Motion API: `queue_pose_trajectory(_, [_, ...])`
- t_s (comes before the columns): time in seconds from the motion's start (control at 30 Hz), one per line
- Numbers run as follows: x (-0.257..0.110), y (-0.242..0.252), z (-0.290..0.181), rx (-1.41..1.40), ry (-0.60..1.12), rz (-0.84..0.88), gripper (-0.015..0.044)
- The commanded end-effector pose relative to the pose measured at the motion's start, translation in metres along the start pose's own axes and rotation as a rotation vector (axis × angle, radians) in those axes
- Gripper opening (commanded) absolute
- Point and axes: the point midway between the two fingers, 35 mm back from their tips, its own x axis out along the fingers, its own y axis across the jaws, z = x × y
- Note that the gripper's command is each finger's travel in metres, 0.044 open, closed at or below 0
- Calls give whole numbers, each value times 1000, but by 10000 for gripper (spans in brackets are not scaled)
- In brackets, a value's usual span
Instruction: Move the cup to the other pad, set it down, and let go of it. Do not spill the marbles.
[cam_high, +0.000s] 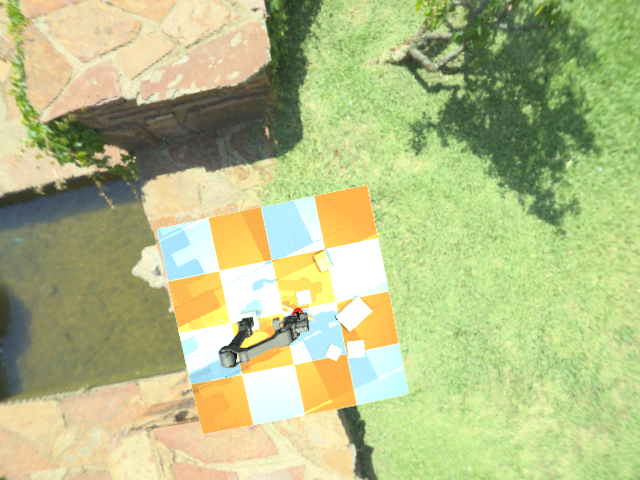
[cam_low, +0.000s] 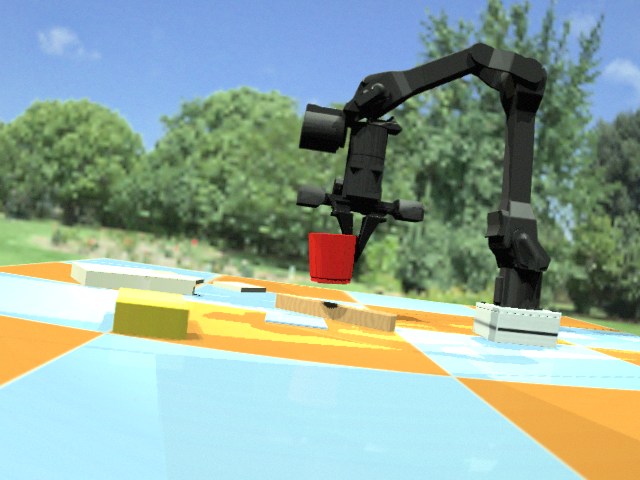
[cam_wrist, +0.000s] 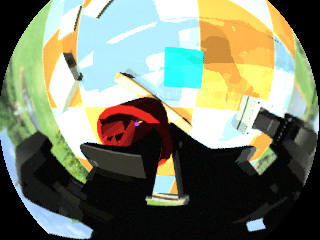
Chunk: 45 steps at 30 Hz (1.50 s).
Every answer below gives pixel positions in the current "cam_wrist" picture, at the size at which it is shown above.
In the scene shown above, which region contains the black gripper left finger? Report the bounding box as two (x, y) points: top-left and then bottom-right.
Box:
(79, 128), (163, 199)

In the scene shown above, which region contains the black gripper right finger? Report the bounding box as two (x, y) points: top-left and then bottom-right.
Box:
(169, 121), (256, 200)

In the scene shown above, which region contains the red cup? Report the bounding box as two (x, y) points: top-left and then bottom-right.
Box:
(96, 96), (173, 167)

